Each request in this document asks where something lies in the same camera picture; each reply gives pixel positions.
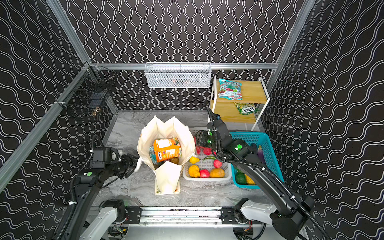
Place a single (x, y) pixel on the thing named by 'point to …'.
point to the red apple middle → (207, 151)
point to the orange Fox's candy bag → (165, 149)
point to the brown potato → (175, 160)
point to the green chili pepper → (209, 157)
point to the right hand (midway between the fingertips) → (200, 135)
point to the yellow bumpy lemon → (194, 171)
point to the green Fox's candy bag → (246, 108)
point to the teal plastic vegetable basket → (264, 141)
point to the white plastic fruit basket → (201, 167)
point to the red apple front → (204, 173)
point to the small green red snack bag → (153, 156)
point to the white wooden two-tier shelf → (254, 92)
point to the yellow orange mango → (217, 172)
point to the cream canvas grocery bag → (167, 175)
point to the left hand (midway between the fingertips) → (142, 162)
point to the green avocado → (240, 178)
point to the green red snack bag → (229, 90)
